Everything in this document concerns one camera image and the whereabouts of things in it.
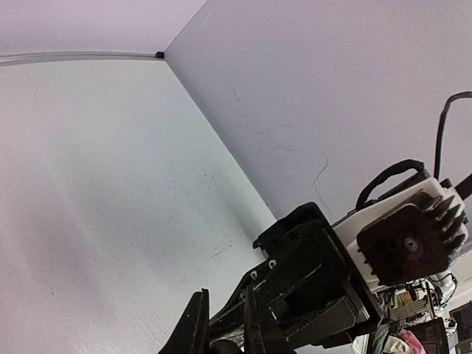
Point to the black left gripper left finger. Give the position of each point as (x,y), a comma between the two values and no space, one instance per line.
(191,334)

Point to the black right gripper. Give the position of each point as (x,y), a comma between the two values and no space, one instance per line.
(310,283)

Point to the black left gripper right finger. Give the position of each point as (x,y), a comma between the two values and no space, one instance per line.
(261,333)

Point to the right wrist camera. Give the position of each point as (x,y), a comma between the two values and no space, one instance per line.
(406,234)

